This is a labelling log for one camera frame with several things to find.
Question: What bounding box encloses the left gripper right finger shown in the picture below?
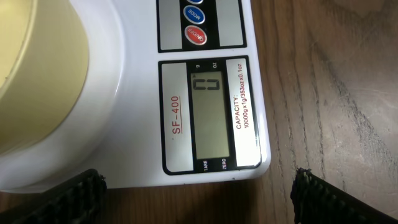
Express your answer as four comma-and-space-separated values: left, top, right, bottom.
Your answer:
290, 168, 397, 224

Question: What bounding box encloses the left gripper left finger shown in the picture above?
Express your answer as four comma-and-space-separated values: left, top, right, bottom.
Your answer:
1, 169, 107, 224

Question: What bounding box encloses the white digital kitchen scale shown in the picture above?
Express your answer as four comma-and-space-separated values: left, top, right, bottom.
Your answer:
1, 1, 271, 193

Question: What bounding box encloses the pale yellow bowl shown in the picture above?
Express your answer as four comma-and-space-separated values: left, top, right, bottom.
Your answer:
1, 0, 89, 153

